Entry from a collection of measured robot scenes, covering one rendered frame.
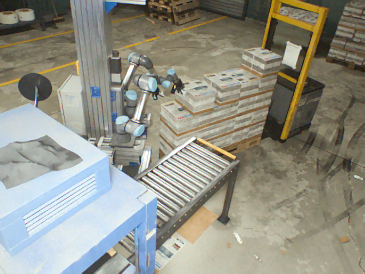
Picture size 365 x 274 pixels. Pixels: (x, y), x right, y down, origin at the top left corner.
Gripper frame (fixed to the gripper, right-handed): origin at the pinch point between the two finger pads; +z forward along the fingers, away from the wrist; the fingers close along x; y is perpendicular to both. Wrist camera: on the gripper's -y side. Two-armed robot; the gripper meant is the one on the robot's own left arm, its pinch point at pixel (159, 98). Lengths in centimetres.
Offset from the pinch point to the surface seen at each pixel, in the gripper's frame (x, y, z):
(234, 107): 79, -9, 41
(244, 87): 90, 14, 40
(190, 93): 15.7, 20.2, 36.8
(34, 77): -134, 96, 106
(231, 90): 68, 16, 42
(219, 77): 68, 21, 19
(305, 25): 169, 77, 38
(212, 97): 39, 14, 45
